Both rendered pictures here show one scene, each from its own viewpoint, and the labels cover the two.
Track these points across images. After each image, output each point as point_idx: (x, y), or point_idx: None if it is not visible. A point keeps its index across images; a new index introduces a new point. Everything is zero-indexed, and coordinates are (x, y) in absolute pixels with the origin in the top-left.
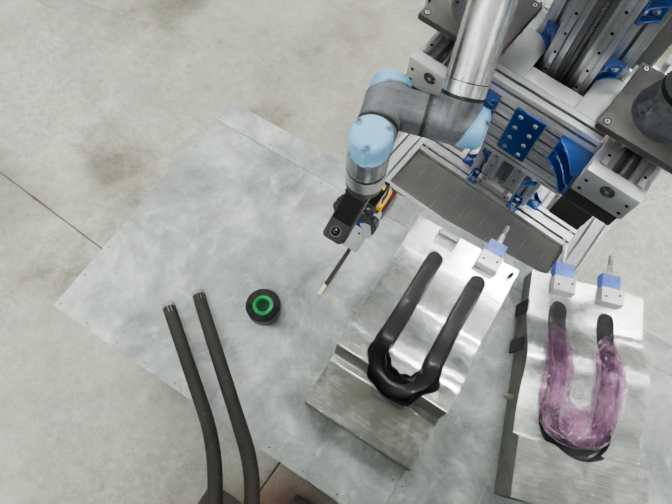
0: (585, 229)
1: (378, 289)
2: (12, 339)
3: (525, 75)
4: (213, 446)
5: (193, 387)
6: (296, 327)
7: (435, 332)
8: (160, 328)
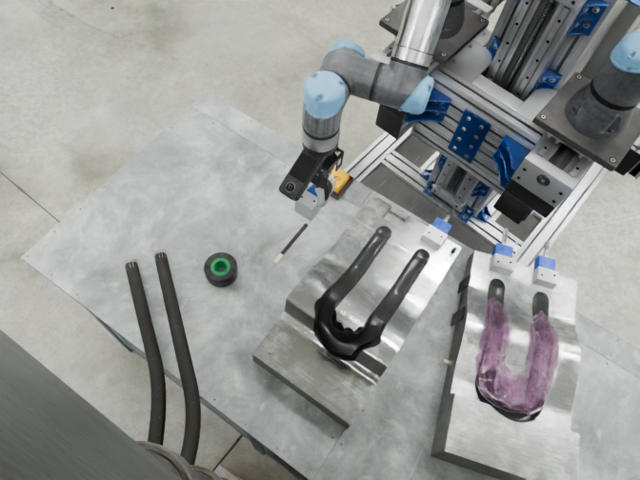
0: (530, 242)
1: (330, 255)
2: None
3: (472, 81)
4: (159, 389)
5: (146, 334)
6: (250, 290)
7: (380, 296)
8: (121, 284)
